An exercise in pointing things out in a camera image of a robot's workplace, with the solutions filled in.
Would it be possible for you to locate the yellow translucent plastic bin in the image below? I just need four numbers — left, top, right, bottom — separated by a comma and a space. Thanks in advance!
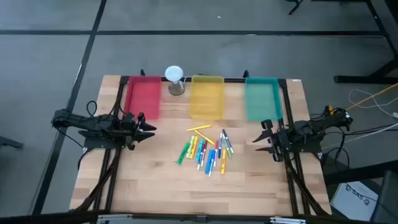
188, 74, 225, 121

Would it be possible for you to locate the white cable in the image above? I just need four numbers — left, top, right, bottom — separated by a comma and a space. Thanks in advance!
348, 88, 398, 119

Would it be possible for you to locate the gray metal bracket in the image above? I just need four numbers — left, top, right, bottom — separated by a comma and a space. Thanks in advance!
96, 213, 134, 224
269, 217, 307, 224

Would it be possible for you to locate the white printed box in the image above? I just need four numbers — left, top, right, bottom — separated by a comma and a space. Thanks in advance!
329, 181, 379, 222

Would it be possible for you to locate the teal translucent plastic bin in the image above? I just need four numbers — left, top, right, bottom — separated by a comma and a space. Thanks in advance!
244, 77, 284, 122

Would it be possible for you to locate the thick orange-yellow marker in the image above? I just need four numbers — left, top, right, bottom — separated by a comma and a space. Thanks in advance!
190, 136, 199, 160

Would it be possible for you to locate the white mushroom table lamp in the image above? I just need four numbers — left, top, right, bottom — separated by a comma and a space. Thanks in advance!
164, 65, 187, 96

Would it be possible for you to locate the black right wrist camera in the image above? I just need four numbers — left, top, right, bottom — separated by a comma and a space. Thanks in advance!
277, 129, 290, 143

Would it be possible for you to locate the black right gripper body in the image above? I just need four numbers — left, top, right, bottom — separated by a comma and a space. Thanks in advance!
261, 119, 292, 162

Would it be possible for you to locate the black desk foot bar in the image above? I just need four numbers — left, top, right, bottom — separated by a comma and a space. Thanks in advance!
323, 160, 398, 187

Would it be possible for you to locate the thin white marker red cap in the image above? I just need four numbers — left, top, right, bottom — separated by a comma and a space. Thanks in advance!
200, 140, 208, 167

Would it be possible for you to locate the thick light green marker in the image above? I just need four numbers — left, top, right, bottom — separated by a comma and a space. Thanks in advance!
186, 135, 195, 159

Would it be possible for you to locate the red translucent plastic bin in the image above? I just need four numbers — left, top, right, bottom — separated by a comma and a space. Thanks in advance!
123, 75, 162, 121

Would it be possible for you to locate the black furniture foot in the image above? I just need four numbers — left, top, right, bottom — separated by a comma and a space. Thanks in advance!
0, 136, 24, 150

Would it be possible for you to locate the slim yellow highlighter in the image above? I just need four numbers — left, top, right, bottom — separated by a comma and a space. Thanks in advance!
193, 129, 216, 146
186, 124, 213, 132

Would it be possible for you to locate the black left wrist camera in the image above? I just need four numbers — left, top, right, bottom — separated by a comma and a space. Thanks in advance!
123, 112, 136, 126

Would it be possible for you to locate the thin white marker black cap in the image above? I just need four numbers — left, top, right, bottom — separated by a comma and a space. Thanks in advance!
221, 129, 234, 154

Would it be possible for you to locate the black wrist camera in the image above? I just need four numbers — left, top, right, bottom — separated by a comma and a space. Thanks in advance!
277, 129, 290, 143
123, 112, 136, 126

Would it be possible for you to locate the black desk leg frame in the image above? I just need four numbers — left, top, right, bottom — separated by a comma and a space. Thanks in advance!
334, 0, 398, 85

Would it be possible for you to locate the thin white marker maroon cap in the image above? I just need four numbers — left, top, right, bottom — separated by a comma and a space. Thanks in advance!
197, 146, 205, 171

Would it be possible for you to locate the yellow cable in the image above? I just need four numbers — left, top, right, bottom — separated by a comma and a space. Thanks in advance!
345, 82, 398, 113

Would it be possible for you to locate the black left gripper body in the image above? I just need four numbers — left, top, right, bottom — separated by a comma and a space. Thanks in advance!
120, 112, 146, 151

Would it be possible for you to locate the thick dark green marker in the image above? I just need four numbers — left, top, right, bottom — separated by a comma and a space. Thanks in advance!
177, 142, 190, 165

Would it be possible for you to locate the thick teal marker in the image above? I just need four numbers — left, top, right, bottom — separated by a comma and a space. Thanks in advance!
195, 138, 205, 164

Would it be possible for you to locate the black aluminium table frame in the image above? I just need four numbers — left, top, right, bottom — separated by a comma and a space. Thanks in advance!
74, 73, 331, 218

